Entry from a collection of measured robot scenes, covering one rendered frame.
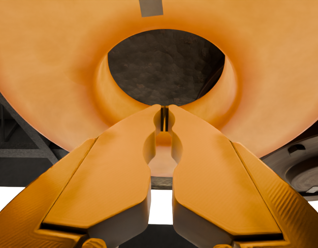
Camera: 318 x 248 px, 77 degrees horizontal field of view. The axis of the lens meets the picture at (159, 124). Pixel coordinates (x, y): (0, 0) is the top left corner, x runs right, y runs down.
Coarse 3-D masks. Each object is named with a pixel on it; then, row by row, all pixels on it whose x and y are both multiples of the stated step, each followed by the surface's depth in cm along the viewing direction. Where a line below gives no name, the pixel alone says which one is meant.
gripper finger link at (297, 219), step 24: (240, 144) 8; (264, 168) 7; (264, 192) 6; (288, 192) 6; (288, 216) 5; (312, 216) 5; (240, 240) 5; (264, 240) 5; (288, 240) 5; (312, 240) 5
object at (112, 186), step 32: (128, 128) 9; (160, 128) 12; (96, 160) 7; (128, 160) 7; (64, 192) 6; (96, 192) 6; (128, 192) 6; (64, 224) 5; (96, 224) 5; (128, 224) 6
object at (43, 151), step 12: (0, 96) 381; (12, 108) 404; (24, 120) 431; (36, 132) 462; (0, 144) 539; (12, 144) 537; (24, 144) 536; (36, 144) 498; (48, 144) 527; (0, 156) 559; (12, 156) 557; (24, 156) 555; (36, 156) 552; (48, 156) 541; (60, 156) 548
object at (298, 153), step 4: (292, 148) 31; (296, 148) 30; (300, 148) 30; (304, 148) 30; (288, 152) 32; (292, 152) 31; (296, 152) 31; (300, 152) 31; (304, 152) 31; (292, 156) 32; (296, 156) 32
